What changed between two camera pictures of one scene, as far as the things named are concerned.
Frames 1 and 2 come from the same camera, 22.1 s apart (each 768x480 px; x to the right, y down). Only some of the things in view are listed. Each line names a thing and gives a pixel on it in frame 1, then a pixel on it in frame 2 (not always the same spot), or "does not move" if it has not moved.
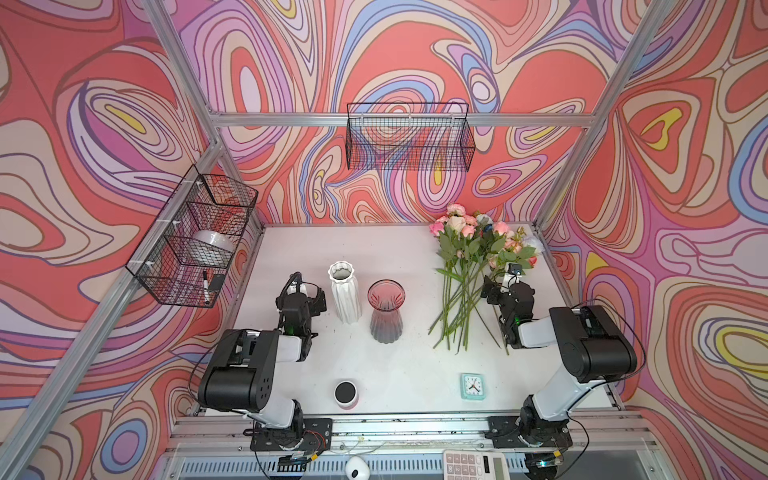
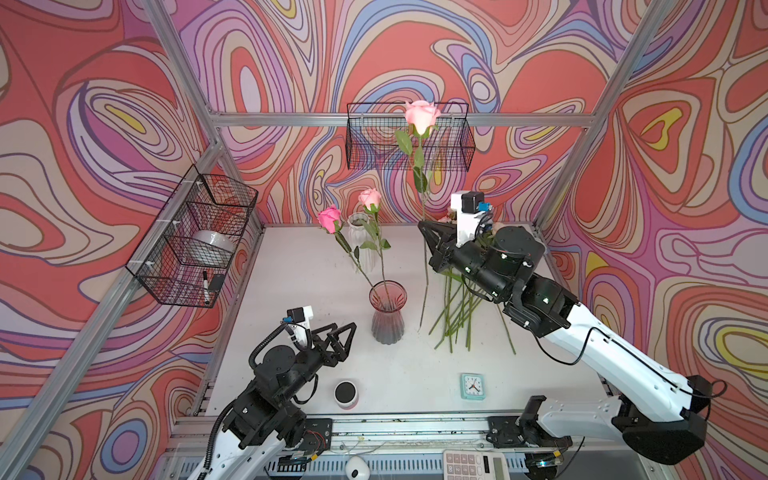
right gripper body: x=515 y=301 → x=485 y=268
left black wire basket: x=186 y=257 does not move
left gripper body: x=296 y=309 → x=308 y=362
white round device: x=357 y=469 does not move
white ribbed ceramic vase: x=345 y=290 → x=357 y=234
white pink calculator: x=474 y=465 does not move
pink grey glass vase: x=386 y=297 does not move
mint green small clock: x=473 y=386 does not move
